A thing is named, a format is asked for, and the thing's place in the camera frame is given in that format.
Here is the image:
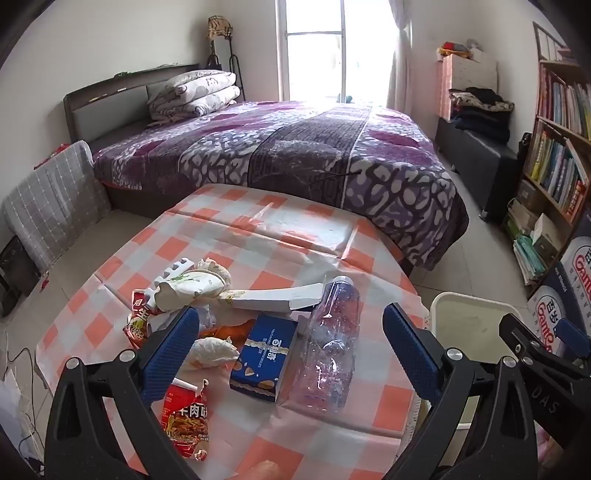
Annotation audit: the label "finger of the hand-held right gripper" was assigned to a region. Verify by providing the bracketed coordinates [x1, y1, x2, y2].
[499, 313, 560, 357]
[554, 318, 591, 360]

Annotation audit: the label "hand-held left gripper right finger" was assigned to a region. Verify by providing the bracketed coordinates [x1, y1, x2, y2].
[382, 302, 541, 480]

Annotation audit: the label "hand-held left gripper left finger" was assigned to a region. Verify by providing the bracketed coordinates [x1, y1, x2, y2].
[44, 305, 208, 480]

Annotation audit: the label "white tissue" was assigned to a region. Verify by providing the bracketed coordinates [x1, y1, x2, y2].
[187, 336, 241, 372]

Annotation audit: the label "red noodle packet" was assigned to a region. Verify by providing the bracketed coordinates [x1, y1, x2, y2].
[122, 290, 163, 349]

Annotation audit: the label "cream plastic waste bin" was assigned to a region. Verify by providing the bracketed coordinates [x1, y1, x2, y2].
[418, 292, 532, 435]

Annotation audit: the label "orange snack wrapper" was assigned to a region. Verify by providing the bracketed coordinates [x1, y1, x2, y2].
[203, 320, 257, 347]

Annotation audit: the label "floral white paper wrapper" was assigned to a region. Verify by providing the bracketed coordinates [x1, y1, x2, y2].
[154, 270, 232, 310]

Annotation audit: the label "red beef snack packet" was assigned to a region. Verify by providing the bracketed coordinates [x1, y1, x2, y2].
[161, 377, 211, 461]

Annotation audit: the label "clear plastic bottle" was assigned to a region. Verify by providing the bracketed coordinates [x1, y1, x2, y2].
[288, 274, 361, 411]

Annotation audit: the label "white foam piece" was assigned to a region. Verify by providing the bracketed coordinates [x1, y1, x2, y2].
[154, 258, 192, 287]

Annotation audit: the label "blue biscuit box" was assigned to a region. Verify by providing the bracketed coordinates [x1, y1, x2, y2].
[229, 314, 298, 404]

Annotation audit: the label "paper ball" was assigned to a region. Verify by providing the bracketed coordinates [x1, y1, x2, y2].
[198, 257, 232, 283]

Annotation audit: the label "long white carton box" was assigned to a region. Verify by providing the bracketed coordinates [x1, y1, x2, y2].
[217, 282, 328, 315]

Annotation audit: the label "blue white cardboard box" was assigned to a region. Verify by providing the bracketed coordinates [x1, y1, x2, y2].
[526, 235, 591, 357]

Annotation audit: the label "stack of papers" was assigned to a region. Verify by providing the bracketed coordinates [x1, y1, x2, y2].
[512, 235, 549, 283]

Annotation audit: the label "white tissue box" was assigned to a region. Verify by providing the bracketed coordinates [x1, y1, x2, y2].
[531, 215, 563, 259]

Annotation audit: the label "orange checked tablecloth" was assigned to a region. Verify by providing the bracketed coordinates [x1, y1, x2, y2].
[34, 184, 432, 480]

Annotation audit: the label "row of colourful books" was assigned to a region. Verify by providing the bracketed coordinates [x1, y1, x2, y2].
[526, 131, 590, 217]

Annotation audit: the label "black box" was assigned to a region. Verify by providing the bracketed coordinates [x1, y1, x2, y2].
[0, 235, 42, 319]

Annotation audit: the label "black bench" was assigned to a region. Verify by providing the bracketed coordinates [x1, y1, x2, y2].
[434, 117, 520, 222]

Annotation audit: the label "black bag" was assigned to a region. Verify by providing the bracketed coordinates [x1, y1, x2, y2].
[517, 131, 534, 177]

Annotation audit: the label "grey checked cushion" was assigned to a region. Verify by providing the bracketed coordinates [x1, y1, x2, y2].
[2, 141, 112, 273]

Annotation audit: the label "wooden bookshelf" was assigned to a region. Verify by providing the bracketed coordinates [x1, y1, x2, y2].
[507, 22, 591, 296]

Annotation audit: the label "pile of dark clothes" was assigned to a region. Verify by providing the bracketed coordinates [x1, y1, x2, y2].
[450, 87, 515, 139]

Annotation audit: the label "row of tall books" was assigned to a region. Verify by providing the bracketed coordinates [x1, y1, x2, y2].
[538, 69, 591, 139]

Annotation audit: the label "stack of pillows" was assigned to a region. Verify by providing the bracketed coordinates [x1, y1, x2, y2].
[148, 70, 242, 121]

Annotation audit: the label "pink white cabinet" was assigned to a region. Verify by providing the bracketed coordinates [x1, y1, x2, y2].
[436, 48, 499, 121]

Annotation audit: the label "red yellow cloth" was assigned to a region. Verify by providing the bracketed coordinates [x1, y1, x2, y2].
[438, 41, 472, 60]

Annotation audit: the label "white curtain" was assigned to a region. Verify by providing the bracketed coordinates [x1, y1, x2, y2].
[387, 0, 415, 112]

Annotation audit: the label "black coat rack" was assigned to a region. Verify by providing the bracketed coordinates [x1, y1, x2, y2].
[207, 37, 239, 75]

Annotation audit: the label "patterned bag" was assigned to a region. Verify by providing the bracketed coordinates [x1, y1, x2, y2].
[207, 15, 234, 43]

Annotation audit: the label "black cable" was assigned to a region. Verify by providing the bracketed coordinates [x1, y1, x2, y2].
[0, 345, 38, 416]

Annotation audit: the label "dark wooden bed frame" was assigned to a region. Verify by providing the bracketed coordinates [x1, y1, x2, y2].
[63, 64, 204, 220]

